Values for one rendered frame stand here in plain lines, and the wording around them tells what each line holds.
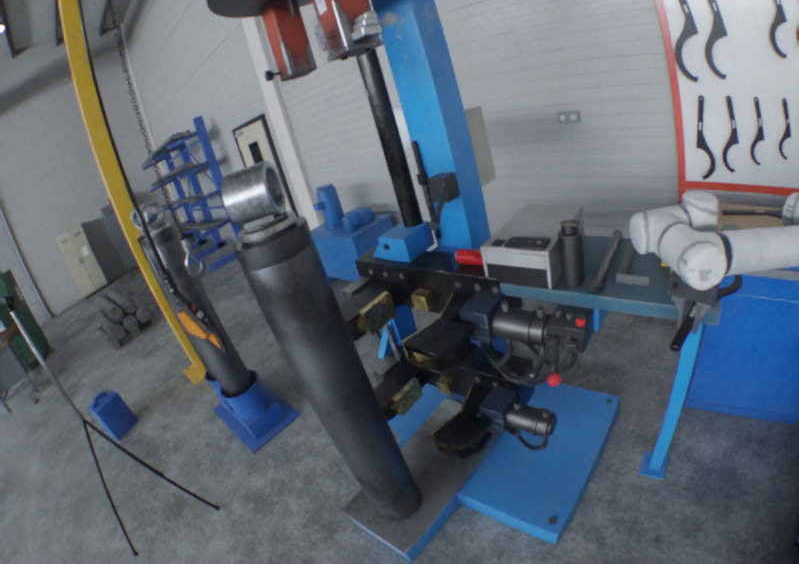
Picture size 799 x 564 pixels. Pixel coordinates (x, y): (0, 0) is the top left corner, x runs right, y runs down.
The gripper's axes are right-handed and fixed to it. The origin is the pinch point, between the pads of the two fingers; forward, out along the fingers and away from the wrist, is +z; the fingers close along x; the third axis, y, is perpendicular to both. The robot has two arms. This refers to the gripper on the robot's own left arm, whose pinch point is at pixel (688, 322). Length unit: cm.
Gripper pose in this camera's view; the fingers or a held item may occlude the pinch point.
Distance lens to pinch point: 106.5
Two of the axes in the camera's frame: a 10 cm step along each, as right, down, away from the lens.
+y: -7.9, 4.3, -4.4
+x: 5.6, 2.0, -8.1
